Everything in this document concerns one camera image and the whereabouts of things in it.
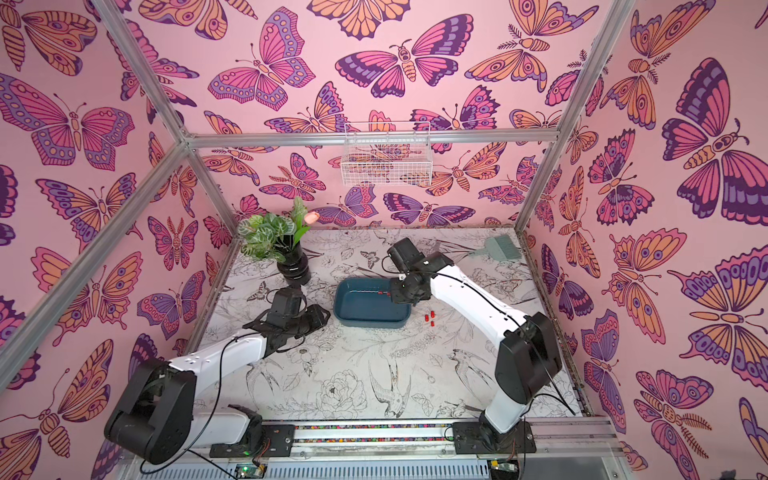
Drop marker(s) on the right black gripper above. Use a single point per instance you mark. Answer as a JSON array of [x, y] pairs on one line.
[[405, 290]]

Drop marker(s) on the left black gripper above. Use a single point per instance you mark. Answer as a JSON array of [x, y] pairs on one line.
[[315, 312]]

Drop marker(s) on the teal plastic storage box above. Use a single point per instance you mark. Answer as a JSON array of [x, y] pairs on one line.
[[367, 303]]

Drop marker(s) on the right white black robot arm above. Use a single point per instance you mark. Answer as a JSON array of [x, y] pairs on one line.
[[528, 357]]

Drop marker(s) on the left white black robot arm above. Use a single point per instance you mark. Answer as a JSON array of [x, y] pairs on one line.
[[170, 407]]

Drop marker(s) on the green plant in black vase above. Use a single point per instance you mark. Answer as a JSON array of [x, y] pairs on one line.
[[277, 238]]

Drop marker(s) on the green dustpan brush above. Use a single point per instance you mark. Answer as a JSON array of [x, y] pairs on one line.
[[500, 248]]

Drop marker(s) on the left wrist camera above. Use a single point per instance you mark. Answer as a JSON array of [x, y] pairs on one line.
[[287, 306]]

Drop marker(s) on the white wire basket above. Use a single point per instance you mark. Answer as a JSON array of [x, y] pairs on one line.
[[387, 153]]

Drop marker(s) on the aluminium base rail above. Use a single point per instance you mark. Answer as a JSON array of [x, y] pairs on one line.
[[545, 448]]

